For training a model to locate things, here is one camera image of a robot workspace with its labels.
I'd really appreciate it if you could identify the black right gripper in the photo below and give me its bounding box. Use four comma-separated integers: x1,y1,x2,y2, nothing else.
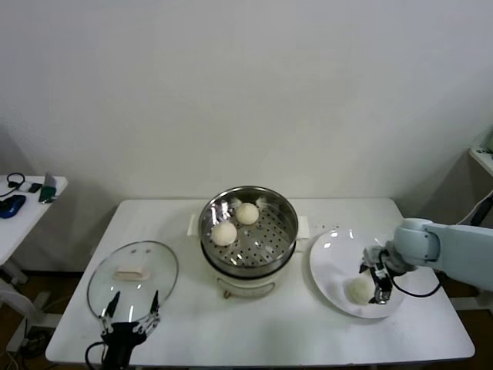
359,245,388,274

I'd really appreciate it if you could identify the white wall cable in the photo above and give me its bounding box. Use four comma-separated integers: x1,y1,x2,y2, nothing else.
458,190,493,224

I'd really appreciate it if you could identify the black cable with adapter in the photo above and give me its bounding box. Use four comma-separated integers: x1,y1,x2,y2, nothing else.
468,200,493,228

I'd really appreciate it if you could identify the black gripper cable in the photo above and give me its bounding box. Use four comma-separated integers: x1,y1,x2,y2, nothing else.
85,341,107,365
379,248,442,298

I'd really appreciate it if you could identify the white electric cooking pot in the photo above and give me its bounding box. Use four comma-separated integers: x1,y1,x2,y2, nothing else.
188,227,310,301

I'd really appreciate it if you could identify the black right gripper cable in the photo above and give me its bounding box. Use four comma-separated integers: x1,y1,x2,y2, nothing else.
379,248,442,298

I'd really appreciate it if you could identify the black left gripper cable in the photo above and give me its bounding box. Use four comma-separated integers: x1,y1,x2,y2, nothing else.
85,341,107,365

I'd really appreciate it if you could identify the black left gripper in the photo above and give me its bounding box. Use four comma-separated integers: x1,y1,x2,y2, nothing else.
98,289,162,370

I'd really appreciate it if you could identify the round glass pot lid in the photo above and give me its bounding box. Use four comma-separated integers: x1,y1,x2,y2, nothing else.
87,240,180,321

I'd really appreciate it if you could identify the white round plate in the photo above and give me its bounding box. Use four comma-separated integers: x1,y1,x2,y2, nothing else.
309,229,407,320

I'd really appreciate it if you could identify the white side table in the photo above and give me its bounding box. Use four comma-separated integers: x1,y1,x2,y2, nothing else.
0,175,69,284

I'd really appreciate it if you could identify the white steamed baozi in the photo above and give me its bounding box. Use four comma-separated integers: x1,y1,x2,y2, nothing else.
210,222,238,247
347,277,377,305
235,202,260,226

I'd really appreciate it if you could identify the black looped headset cable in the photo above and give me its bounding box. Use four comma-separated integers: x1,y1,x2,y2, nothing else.
0,173,27,198

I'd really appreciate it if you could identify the white shelf table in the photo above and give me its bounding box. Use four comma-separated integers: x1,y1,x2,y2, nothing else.
450,147,493,313

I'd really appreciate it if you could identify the perforated steel steamer basket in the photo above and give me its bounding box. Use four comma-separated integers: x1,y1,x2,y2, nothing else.
187,186,311,273

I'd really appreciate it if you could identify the blue computer mouse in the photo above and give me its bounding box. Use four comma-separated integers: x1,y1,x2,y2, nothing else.
0,195,28,220

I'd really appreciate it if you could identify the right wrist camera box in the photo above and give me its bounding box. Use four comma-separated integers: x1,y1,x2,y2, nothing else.
368,267,394,306

